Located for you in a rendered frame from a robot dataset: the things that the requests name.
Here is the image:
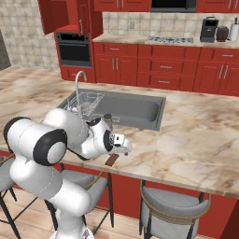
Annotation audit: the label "dark grey fridge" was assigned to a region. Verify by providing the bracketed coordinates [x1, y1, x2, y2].
[0, 29, 12, 72]

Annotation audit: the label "red wall cupboards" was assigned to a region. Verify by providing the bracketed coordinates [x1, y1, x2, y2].
[92, 0, 152, 13]
[196, 0, 239, 14]

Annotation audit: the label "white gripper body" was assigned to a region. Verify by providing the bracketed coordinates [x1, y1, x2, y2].
[115, 138, 134, 157]

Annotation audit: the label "black built-in oven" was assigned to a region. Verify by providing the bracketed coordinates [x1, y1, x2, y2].
[55, 32, 93, 68]

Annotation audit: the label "grey hob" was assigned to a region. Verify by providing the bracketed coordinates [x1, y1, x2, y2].
[145, 35, 195, 45]

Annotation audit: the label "grey cushioned bar stool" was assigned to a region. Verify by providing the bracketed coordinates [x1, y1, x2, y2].
[44, 162, 115, 236]
[138, 179, 212, 239]
[0, 153, 39, 239]

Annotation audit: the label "white paper towel roll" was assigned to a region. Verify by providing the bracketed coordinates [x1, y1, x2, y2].
[228, 17, 239, 42]

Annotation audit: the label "brown chocolate bar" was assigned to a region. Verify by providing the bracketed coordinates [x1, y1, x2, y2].
[105, 152, 120, 167]

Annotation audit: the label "red base cupboard run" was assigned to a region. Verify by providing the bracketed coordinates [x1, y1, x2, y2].
[60, 41, 239, 98]

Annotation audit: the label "open red wall cabinet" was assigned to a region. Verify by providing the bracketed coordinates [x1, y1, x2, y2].
[36, 0, 105, 40]

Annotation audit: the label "grey steel sink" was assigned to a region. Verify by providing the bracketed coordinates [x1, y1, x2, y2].
[57, 88, 167, 132]

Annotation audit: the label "black microwave oven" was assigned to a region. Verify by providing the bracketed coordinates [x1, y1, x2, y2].
[149, 0, 198, 13]

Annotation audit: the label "red island counter base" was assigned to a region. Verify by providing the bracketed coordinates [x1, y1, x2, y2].
[0, 148, 239, 239]

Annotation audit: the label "curved silver tap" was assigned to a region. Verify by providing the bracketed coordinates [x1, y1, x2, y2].
[74, 70, 89, 118]

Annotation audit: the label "wire dish rack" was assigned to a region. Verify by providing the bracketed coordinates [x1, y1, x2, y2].
[66, 90, 105, 120]

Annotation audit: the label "black coffee machine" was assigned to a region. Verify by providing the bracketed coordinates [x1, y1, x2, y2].
[199, 16, 220, 44]

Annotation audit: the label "small brown dark-lidded jar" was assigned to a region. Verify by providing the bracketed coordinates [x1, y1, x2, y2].
[103, 113, 114, 131]

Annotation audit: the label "dark brown jar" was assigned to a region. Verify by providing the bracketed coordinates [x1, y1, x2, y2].
[216, 25, 230, 43]

